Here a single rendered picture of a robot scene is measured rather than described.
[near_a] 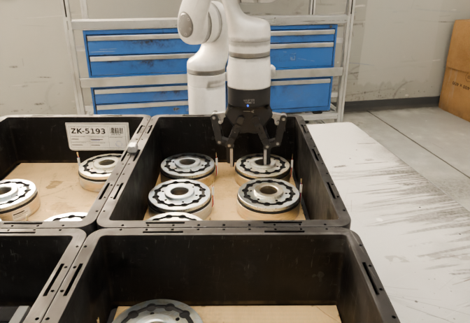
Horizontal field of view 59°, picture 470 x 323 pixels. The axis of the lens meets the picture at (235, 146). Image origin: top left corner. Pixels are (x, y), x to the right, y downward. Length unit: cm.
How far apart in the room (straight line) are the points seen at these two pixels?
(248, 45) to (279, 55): 199
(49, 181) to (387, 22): 340
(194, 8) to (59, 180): 45
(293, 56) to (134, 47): 97
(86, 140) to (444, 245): 74
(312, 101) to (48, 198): 223
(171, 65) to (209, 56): 158
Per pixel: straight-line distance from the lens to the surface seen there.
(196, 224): 49
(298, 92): 278
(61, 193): 81
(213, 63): 98
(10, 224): 56
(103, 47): 257
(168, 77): 255
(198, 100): 100
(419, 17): 407
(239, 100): 71
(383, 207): 102
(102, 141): 89
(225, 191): 76
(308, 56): 274
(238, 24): 69
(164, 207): 66
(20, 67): 359
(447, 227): 100
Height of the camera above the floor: 120
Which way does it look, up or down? 23 degrees down
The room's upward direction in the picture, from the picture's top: straight up
